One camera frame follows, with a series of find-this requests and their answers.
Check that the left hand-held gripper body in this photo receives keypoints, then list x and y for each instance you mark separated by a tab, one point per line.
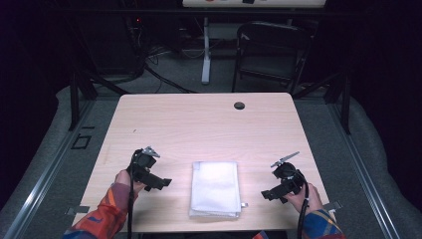
142	162

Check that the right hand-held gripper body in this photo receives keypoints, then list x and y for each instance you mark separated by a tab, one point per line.
290	176

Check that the white towel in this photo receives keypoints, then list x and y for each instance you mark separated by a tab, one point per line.
215	189

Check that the person's right hand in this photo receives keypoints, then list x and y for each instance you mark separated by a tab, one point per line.
307	199

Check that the person's left hand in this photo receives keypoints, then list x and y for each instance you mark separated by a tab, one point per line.
123	181

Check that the person's torso clothing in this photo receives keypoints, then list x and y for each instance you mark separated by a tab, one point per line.
260	235

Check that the grey tape piece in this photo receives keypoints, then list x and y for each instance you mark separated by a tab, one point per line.
333	205
78	209

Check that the white desk leg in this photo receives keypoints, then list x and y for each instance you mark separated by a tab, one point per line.
206	59

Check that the dark computer tower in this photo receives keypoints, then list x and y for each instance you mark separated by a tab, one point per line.
109	43

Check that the black folding chair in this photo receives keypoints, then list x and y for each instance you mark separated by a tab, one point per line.
272	36

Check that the grey metal floor rail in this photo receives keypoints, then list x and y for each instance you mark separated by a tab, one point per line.
49	172
361	172

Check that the black metal stand frame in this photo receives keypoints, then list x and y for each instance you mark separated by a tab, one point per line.
345	106
74	99

